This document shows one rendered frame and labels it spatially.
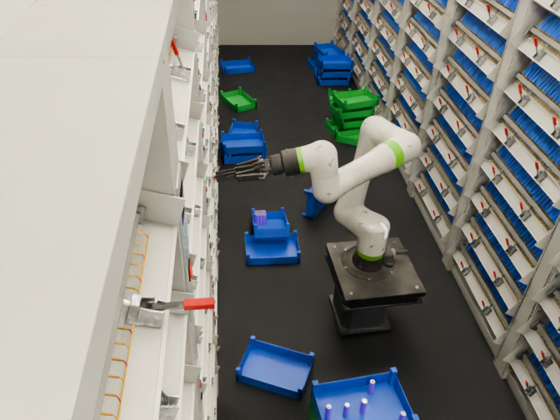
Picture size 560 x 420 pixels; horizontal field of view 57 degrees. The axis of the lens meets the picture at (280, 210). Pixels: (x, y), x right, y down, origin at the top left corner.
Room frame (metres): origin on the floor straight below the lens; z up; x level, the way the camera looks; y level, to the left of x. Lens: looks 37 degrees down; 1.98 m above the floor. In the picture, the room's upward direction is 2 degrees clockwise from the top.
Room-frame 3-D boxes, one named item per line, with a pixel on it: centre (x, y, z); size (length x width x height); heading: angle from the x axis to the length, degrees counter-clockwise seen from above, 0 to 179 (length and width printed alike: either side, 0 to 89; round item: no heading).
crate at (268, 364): (1.42, -0.01, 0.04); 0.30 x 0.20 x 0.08; 73
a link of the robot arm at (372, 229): (1.79, -0.41, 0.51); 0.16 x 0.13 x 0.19; 40
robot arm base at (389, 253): (1.80, -0.47, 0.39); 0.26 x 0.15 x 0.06; 100
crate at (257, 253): (2.22, 0.04, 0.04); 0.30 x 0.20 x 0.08; 97
